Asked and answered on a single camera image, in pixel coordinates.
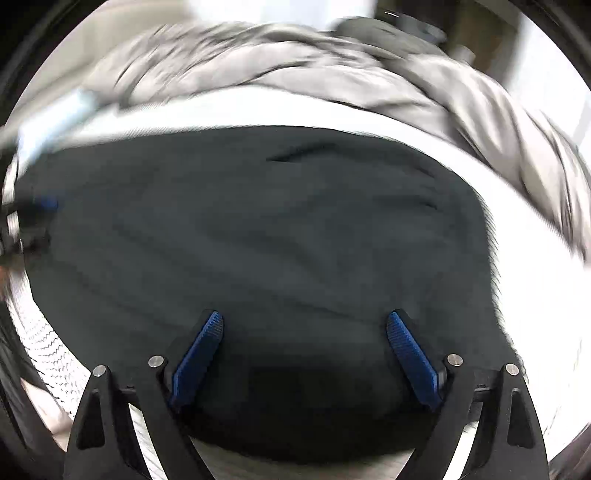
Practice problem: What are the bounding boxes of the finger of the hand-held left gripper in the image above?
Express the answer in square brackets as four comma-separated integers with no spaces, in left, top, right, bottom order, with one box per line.
[18,194,61,220]

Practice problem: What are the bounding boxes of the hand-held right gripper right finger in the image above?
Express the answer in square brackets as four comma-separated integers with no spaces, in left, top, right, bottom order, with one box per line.
[385,309,550,480]

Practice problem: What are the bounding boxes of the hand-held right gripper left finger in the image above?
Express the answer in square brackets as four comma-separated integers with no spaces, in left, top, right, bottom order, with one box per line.
[62,309,227,480]

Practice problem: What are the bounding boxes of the black pants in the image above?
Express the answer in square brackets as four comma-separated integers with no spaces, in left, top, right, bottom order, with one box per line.
[16,126,520,464]

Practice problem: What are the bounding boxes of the white patterned mattress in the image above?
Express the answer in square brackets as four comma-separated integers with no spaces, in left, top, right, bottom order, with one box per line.
[0,88,591,480]

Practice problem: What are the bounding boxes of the grey duvet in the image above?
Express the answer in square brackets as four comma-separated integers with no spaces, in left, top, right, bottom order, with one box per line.
[85,16,591,268]

